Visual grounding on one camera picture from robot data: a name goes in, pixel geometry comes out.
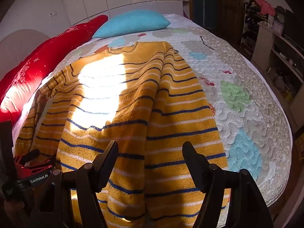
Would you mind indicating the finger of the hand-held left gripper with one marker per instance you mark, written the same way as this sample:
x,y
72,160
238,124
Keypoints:
x,y
30,155

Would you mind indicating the small table clock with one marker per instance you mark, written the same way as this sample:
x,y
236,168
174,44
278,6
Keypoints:
x,y
280,17

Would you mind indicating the turquoise pillow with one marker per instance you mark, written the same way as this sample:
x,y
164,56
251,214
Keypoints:
x,y
133,22

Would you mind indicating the red patterned duvet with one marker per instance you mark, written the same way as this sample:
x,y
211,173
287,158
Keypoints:
x,y
40,59

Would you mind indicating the white wall socket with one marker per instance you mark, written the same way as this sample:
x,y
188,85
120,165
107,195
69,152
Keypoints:
x,y
52,13

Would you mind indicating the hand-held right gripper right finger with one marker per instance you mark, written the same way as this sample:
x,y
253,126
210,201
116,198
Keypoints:
x,y
192,161

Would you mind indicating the quilted patterned bedspread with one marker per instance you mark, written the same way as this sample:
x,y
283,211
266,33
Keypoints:
x,y
237,104

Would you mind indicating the pink clothes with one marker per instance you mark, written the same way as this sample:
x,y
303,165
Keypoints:
x,y
264,6

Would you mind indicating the yellow striped towel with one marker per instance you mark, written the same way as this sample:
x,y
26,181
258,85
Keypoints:
x,y
147,114

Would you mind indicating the cluttered shelf unit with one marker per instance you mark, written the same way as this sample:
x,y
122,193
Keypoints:
x,y
273,52

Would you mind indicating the white bed sheet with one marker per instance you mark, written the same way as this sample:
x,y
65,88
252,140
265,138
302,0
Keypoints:
x,y
178,20

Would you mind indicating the brown wooden door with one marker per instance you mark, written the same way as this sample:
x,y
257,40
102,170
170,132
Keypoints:
x,y
229,4

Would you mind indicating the white round headboard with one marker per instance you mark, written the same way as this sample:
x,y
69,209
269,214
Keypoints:
x,y
16,45

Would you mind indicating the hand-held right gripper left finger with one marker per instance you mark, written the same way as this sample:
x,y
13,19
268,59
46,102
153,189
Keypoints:
x,y
108,161

